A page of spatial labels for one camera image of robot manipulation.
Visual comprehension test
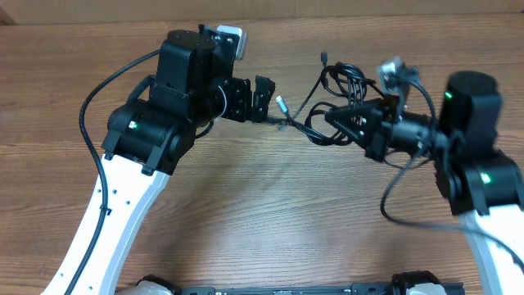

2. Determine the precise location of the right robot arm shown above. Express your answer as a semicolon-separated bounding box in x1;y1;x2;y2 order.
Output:
325;70;523;294

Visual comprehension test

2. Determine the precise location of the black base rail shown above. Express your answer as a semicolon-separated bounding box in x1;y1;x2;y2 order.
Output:
176;283;393;295

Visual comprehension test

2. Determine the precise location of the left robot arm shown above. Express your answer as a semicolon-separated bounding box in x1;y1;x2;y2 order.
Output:
46;25;275;294

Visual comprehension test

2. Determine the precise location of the black cable bundle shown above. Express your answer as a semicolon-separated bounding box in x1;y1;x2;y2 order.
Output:
265;52;386;147

